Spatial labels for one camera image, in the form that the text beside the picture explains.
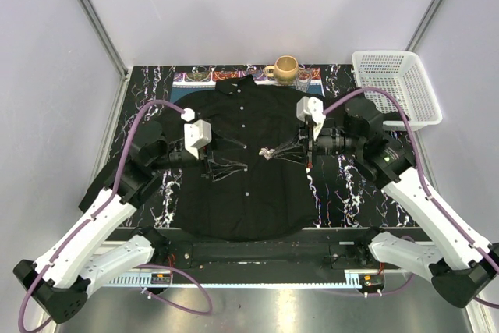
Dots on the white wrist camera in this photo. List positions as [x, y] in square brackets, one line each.
[314, 108]
[197, 136]

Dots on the blue patterned placemat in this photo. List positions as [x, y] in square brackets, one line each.
[195, 81]

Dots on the tan ceramic mug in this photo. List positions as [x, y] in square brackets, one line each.
[283, 71]

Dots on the clear drinking glass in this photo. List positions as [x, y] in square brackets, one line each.
[303, 80]

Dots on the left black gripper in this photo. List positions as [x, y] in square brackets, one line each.
[217, 171]

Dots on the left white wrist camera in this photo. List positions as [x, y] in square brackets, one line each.
[197, 136]

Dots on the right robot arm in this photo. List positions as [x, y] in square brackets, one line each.
[460, 262]

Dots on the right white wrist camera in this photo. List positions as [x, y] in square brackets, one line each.
[314, 108]

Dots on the black button shirt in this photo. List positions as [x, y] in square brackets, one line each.
[238, 194]

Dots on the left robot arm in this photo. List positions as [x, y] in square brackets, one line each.
[61, 280]

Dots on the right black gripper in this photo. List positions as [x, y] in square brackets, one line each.
[301, 140]

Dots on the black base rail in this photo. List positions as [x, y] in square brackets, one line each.
[310, 256]

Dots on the white plastic basket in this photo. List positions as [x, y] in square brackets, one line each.
[402, 75]

